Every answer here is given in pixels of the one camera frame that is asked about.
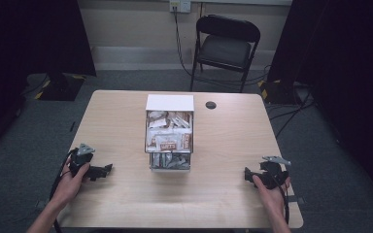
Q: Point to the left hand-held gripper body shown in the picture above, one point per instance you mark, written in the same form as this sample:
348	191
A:
81	158

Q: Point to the white wall outlet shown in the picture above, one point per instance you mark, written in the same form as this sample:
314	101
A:
180	5

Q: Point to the black stand base striped tape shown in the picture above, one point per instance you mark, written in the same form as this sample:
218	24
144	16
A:
60	89
277	92

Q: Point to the black folding chair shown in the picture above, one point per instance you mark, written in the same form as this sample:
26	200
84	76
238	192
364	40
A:
224	50

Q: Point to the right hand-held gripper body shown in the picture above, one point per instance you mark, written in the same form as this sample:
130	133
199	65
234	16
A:
272	176

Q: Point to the black curtain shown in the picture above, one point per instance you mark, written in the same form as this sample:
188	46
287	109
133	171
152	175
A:
346	64
29	35

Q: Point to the person's left hand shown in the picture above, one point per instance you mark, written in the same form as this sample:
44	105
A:
66	187

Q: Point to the person's right hand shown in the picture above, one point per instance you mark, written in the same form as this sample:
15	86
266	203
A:
273	200

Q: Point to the clear drawer with silver packets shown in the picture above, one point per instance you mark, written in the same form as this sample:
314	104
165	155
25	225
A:
170	169

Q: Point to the white drawer cabinet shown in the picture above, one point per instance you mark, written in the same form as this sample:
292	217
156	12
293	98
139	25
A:
170	102

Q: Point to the pile of silver packets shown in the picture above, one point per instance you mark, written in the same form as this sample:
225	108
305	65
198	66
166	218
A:
170	160

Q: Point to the pile of brown white packets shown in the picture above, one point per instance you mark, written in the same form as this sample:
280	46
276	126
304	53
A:
168	132

